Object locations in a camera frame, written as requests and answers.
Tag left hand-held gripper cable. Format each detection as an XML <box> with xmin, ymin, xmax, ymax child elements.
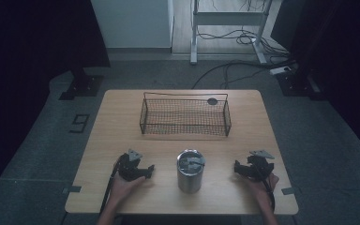
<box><xmin>98</xmin><ymin>156</ymin><xmax>122</xmax><ymax>217</ymax></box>

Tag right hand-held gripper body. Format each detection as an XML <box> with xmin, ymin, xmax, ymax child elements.
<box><xmin>245</xmin><ymin>149</ymin><xmax>276</xmax><ymax>183</ymax></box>

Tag person's right hand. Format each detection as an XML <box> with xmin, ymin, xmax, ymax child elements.
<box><xmin>246</xmin><ymin>172</ymin><xmax>280</xmax><ymax>205</ymax></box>

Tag steel tumbler with lid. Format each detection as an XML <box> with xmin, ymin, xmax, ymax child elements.
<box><xmin>176</xmin><ymin>148</ymin><xmax>206</xmax><ymax>194</ymax></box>

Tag person's left hand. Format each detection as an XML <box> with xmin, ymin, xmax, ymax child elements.
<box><xmin>108</xmin><ymin>172</ymin><xmax>148</xmax><ymax>205</ymax></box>

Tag dark curtain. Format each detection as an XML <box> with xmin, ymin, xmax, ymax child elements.
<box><xmin>270</xmin><ymin>0</ymin><xmax>360</xmax><ymax>158</ymax></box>
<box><xmin>0</xmin><ymin>0</ymin><xmax>112</xmax><ymax>207</ymax></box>

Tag white metal desk frame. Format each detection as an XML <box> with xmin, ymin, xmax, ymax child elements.
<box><xmin>189</xmin><ymin>0</ymin><xmax>275</xmax><ymax>66</ymax></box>

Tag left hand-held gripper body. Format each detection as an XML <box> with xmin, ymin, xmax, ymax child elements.
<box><xmin>115</xmin><ymin>148</ymin><xmax>147</xmax><ymax>183</ymax></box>

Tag right hand-held gripper cable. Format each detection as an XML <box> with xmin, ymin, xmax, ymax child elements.
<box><xmin>253</xmin><ymin>163</ymin><xmax>277</xmax><ymax>214</ymax></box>

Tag white power strip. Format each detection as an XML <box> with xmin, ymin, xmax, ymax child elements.
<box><xmin>269</xmin><ymin>65</ymin><xmax>294</xmax><ymax>76</ymax></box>

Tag black stand base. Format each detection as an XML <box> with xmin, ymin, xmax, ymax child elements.
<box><xmin>275</xmin><ymin>69</ymin><xmax>326</xmax><ymax>101</ymax></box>
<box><xmin>58</xmin><ymin>67</ymin><xmax>105</xmax><ymax>101</ymax></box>

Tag hand-held gripper cable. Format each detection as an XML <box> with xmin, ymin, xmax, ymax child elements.
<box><xmin>98</xmin><ymin>156</ymin><xmax>122</xmax><ymax>217</ymax></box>
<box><xmin>253</xmin><ymin>163</ymin><xmax>277</xmax><ymax>214</ymax></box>

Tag brown wire mesh basket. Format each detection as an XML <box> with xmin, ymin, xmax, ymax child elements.
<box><xmin>139</xmin><ymin>91</ymin><xmax>233</xmax><ymax>137</ymax></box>

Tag black floor cables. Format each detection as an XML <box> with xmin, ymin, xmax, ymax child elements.
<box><xmin>190</xmin><ymin>0</ymin><xmax>298</xmax><ymax>91</ymax></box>

